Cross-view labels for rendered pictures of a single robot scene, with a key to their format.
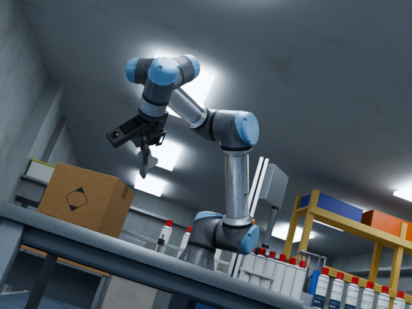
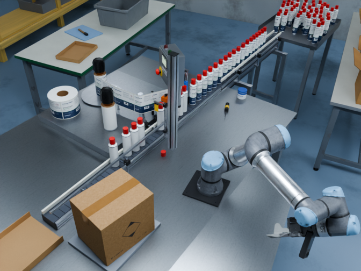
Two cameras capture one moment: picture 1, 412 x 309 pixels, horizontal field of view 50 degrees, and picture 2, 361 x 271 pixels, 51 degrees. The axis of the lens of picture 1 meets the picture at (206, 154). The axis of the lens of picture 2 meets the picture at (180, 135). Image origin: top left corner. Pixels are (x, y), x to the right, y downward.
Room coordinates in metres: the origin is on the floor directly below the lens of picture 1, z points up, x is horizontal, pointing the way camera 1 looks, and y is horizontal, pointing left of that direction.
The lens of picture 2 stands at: (1.20, 1.31, 2.42)
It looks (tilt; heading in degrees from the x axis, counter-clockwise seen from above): 39 degrees down; 299
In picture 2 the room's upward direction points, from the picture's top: 2 degrees clockwise
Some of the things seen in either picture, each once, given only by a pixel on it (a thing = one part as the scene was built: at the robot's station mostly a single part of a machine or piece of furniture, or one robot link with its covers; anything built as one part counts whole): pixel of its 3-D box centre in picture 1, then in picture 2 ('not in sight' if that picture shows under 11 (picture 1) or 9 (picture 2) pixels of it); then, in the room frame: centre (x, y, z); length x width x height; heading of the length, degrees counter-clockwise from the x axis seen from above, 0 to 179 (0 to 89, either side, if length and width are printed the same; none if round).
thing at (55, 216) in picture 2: not in sight; (150, 139); (2.27, -0.26, 0.86); 1.65 x 0.08 x 0.04; 84
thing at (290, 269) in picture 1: (288, 278); (179, 102); (2.23, -0.58, 0.98); 0.05 x 0.05 x 0.20
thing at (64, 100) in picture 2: not in sight; (64, 102); (2.94, -0.20, 0.95); 0.20 x 0.20 x 0.14
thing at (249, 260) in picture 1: (247, 265); (160, 116); (2.26, -0.37, 0.98); 0.05 x 0.05 x 0.20
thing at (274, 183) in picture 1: (268, 187); (171, 65); (2.17, -0.36, 1.38); 0.17 x 0.10 x 0.19; 139
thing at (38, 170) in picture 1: (44, 175); not in sight; (5.72, 1.90, 1.67); 0.42 x 0.35 x 0.23; 5
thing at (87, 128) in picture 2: not in sight; (113, 107); (2.70, -0.43, 0.86); 0.80 x 0.67 x 0.05; 84
